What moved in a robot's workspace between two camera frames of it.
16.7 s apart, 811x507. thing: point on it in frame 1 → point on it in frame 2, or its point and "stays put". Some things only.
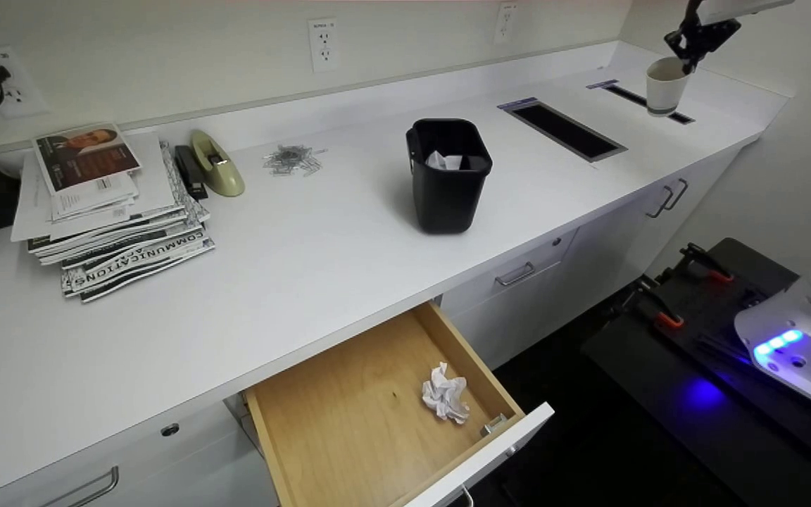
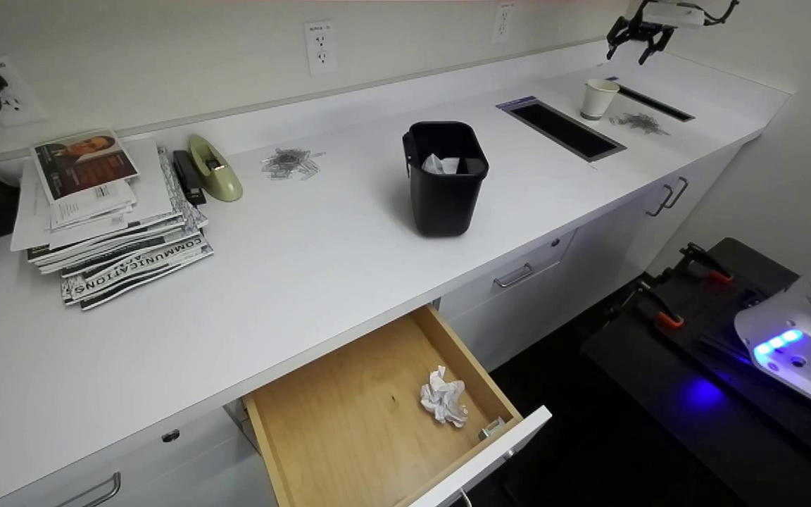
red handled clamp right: [705, 266] stays put
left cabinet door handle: [661, 204] stays put
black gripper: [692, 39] → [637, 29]
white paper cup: [666, 80] → [597, 97]
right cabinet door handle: [675, 192] stays put
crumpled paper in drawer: [445, 395] stays put
